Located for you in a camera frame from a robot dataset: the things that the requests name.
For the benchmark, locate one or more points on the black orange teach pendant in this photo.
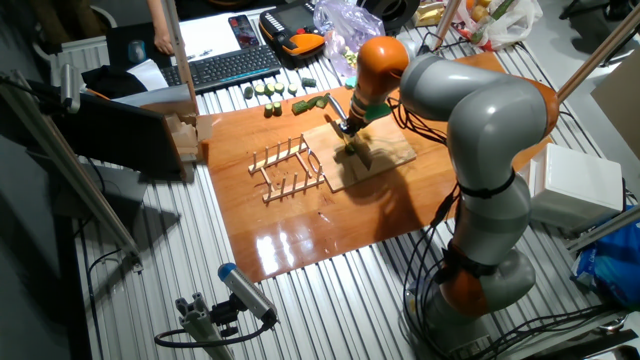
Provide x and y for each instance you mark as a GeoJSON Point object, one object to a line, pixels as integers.
{"type": "Point", "coordinates": [292, 30]}

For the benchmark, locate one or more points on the silver depth camera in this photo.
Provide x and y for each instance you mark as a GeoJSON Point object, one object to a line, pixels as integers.
{"type": "Point", "coordinates": [70, 87]}

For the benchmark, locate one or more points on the short cucumber slice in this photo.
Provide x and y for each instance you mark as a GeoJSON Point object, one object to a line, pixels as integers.
{"type": "Point", "coordinates": [259, 89]}
{"type": "Point", "coordinates": [292, 89]}
{"type": "Point", "coordinates": [269, 89]}
{"type": "Point", "coordinates": [279, 87]}

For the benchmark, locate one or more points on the halved cucumber piece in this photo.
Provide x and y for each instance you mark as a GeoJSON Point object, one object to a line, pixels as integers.
{"type": "Point", "coordinates": [312, 102]}
{"type": "Point", "coordinates": [323, 100]}

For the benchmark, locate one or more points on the wooden dish rack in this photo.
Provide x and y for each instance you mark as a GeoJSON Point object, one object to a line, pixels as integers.
{"type": "Point", "coordinates": [280, 194]}

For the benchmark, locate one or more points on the black mouse pad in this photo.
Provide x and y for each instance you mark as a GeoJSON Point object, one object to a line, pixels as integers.
{"type": "Point", "coordinates": [116, 40]}

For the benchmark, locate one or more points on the long aluminium profile bar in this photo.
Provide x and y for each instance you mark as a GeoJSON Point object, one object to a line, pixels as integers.
{"type": "Point", "coordinates": [65, 165]}

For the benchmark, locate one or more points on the aluminium profile rail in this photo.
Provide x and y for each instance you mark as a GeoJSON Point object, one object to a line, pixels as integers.
{"type": "Point", "coordinates": [605, 227]}

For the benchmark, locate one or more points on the upright cucumber stub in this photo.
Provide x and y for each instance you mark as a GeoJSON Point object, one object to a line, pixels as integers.
{"type": "Point", "coordinates": [277, 108]}
{"type": "Point", "coordinates": [268, 110]}

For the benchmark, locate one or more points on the clear plastic bag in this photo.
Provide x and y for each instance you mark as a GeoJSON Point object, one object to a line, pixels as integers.
{"type": "Point", "coordinates": [345, 20]}

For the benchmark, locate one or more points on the short aluminium profile post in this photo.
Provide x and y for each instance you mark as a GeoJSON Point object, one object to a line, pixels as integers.
{"type": "Point", "coordinates": [200, 330]}

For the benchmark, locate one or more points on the blue plastic bag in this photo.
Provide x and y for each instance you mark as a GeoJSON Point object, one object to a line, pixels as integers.
{"type": "Point", "coordinates": [610, 260]}

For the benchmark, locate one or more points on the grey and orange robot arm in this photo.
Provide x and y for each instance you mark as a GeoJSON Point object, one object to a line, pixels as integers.
{"type": "Point", "coordinates": [490, 115]}

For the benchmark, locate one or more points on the black smartphone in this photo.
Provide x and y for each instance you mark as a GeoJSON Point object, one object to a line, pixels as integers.
{"type": "Point", "coordinates": [243, 31]}

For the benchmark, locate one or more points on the yellow snack pack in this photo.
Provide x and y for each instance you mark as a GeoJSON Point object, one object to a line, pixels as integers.
{"type": "Point", "coordinates": [430, 14]}

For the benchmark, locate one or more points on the black computer keyboard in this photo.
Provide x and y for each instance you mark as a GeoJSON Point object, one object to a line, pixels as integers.
{"type": "Point", "coordinates": [230, 67]}

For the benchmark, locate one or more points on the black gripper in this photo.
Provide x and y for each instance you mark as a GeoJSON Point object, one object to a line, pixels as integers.
{"type": "Point", "coordinates": [360, 125]}

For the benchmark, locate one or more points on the light bamboo cutting board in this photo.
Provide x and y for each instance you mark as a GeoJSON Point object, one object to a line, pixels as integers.
{"type": "Point", "coordinates": [390, 150]}

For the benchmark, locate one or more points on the brown cardboard pieces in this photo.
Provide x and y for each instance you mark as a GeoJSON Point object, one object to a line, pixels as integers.
{"type": "Point", "coordinates": [184, 135]}

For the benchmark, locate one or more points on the steel cleaver knife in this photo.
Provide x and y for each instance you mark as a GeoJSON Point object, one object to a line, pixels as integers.
{"type": "Point", "coordinates": [337, 107]}

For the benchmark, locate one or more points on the grey paper sheet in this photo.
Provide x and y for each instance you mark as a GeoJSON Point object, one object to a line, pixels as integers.
{"type": "Point", "coordinates": [155, 95]}

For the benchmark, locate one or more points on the small white paper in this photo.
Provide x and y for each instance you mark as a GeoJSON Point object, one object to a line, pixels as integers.
{"type": "Point", "coordinates": [150, 75]}

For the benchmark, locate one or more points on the white plastic bag with fruit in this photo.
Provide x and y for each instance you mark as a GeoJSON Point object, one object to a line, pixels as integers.
{"type": "Point", "coordinates": [515, 22]}

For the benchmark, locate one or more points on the white ribbed panel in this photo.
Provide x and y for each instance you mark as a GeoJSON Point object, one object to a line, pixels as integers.
{"type": "Point", "coordinates": [82, 55]}

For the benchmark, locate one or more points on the long bumpy cucumber chunk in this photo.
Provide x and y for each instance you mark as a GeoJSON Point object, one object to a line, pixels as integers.
{"type": "Point", "coordinates": [299, 107]}

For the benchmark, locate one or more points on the large white paper sheet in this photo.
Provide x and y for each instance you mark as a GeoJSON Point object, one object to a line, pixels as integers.
{"type": "Point", "coordinates": [210, 35]}

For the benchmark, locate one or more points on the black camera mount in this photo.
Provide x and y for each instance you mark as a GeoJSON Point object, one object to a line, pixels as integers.
{"type": "Point", "coordinates": [225, 315]}

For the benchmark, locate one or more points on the dark bumpy cucumber chunk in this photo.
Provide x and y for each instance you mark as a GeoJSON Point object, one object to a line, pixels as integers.
{"type": "Point", "coordinates": [308, 82]}

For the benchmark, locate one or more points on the brown cardboard sheet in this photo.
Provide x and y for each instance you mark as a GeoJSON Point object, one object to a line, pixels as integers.
{"type": "Point", "coordinates": [622, 105]}

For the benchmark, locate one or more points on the large reddish wooden board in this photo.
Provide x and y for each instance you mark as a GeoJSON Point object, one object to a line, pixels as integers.
{"type": "Point", "coordinates": [300, 235]}

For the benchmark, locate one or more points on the silver camera with blue cap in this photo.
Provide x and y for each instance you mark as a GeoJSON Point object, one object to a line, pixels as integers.
{"type": "Point", "coordinates": [245, 290]}

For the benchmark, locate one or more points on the black cloth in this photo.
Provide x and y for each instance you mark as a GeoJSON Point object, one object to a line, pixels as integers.
{"type": "Point", "coordinates": [107, 82]}

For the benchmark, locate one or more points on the black flat monitor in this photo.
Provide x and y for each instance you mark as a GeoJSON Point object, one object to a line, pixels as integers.
{"type": "Point", "coordinates": [120, 135]}

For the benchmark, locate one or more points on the cucumber piece being chopped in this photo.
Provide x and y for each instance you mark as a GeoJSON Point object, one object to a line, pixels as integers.
{"type": "Point", "coordinates": [349, 148]}

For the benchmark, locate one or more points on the dark computer mouse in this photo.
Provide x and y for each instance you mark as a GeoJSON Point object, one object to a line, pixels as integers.
{"type": "Point", "coordinates": [136, 51]}

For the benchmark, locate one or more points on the tan frame post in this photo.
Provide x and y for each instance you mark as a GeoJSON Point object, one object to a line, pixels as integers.
{"type": "Point", "coordinates": [600, 50]}
{"type": "Point", "coordinates": [446, 25]}
{"type": "Point", "coordinates": [180, 55]}

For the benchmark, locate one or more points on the person's hand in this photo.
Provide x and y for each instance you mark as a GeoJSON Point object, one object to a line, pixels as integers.
{"type": "Point", "coordinates": [164, 44]}

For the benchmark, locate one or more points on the white box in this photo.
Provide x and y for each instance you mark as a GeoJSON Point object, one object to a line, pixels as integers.
{"type": "Point", "coordinates": [580, 185]}

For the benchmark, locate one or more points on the dark cucumber end piece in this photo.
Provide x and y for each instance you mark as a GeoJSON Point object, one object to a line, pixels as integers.
{"type": "Point", "coordinates": [248, 92]}

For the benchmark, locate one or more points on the chopped cucumber scraps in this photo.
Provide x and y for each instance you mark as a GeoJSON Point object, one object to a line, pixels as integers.
{"type": "Point", "coordinates": [350, 56]}

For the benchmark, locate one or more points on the black round roll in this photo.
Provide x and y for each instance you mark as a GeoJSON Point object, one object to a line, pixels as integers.
{"type": "Point", "coordinates": [395, 12]}

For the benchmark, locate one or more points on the person's forearm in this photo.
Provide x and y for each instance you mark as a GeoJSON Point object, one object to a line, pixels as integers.
{"type": "Point", "coordinates": [157, 15]}

